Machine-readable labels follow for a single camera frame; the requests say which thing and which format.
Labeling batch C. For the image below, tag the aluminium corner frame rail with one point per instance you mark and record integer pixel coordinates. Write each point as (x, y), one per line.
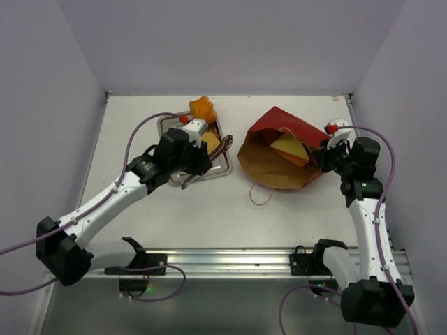
(107, 95)

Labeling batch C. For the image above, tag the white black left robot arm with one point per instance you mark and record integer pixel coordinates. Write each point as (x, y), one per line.
(62, 244)

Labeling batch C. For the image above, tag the orange fake bread loaf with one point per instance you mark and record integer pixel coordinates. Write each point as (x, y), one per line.
(203, 108)

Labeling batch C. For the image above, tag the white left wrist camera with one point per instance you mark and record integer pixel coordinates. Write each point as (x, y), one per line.
(195, 130)

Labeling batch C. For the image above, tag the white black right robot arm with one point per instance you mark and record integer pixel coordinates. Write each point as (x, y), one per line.
(372, 289)

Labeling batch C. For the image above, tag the metal kitchen tongs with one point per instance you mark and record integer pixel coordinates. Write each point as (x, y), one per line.
(221, 149)

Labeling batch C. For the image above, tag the stainless steel tray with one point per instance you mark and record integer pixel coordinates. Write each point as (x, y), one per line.
(173, 144)

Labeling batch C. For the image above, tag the round fake bread slice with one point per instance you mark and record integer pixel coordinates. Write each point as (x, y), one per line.
(212, 140)

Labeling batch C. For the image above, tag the long fake baguette bread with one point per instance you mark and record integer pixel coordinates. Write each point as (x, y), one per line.
(270, 135)

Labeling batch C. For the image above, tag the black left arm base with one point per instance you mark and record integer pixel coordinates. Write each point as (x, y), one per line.
(141, 263)

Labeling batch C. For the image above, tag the aluminium front mounting rail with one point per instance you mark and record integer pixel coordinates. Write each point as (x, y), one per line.
(203, 263)

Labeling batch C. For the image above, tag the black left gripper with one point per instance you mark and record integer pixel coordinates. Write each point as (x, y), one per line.
(203, 162)

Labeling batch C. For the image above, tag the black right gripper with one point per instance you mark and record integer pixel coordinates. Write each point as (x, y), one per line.
(328, 159)

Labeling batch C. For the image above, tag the triangular fake sandwich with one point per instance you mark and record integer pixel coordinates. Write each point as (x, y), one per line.
(290, 147)

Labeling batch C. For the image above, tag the red brown paper bag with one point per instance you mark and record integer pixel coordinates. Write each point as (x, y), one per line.
(266, 168)

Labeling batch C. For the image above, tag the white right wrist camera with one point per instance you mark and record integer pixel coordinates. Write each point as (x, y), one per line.
(338, 130)

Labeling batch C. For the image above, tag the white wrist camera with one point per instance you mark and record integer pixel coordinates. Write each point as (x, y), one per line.
(195, 130)
(338, 130)

